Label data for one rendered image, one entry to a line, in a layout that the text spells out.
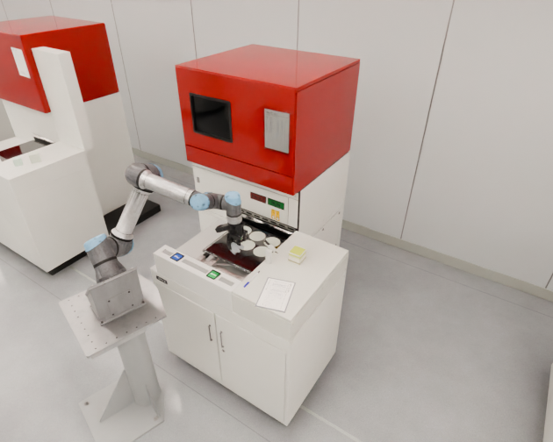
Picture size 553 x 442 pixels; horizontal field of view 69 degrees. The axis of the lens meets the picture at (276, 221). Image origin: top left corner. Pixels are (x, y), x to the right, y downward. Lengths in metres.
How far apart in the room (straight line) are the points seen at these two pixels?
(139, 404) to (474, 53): 3.19
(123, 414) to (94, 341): 0.81
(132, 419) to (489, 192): 2.99
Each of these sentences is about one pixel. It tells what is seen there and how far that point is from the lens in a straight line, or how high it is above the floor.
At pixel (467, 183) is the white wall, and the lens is 3.56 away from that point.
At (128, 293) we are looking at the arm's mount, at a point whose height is 0.94.
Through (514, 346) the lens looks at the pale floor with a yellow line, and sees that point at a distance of 3.48.
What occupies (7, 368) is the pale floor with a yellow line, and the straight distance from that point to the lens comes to 3.42.
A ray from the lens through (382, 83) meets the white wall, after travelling 3.49.
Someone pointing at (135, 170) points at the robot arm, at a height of 1.50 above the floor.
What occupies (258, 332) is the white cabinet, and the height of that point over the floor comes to 0.77.
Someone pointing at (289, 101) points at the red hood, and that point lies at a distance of 2.04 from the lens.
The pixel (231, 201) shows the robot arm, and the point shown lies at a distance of 1.89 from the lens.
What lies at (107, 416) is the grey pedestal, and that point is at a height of 0.03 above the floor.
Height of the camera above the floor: 2.36
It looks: 34 degrees down
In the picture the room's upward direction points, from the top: straight up
